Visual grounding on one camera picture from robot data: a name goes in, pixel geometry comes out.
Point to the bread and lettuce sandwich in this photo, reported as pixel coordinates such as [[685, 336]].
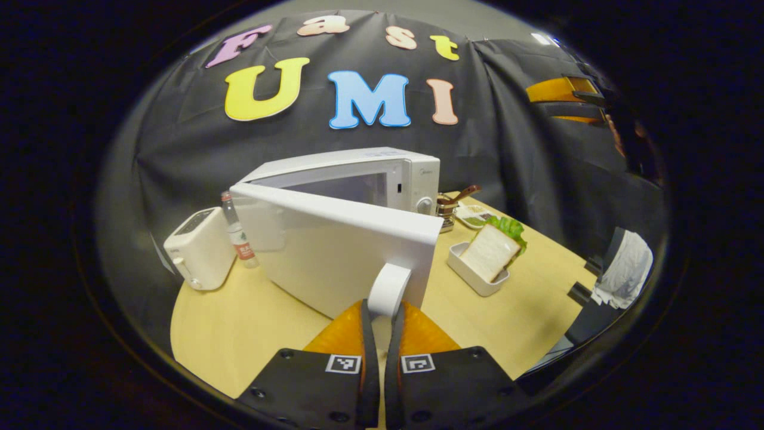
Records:
[[489, 254]]

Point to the white cloth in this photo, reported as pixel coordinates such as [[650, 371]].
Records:
[[627, 269]]

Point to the white rectangular tray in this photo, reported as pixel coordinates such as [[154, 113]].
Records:
[[471, 280]]

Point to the white toaster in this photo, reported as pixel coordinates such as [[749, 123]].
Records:
[[200, 251]]

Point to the black backdrop cloth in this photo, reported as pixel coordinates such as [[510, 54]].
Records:
[[179, 149]]

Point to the clear plastic water bottle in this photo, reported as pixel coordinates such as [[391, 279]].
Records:
[[239, 233]]

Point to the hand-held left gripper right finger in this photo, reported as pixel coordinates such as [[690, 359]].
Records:
[[392, 388]]

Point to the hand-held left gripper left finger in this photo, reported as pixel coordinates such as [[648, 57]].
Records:
[[371, 382]]

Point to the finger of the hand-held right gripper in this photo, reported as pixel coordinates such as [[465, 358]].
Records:
[[576, 111], [558, 89]]

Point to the white divided dish with beans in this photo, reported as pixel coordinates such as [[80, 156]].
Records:
[[474, 216]]

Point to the white microwave oven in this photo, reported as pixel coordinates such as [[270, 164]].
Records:
[[334, 251]]

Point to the small ceiling light panel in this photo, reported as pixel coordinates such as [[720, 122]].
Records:
[[542, 39]]

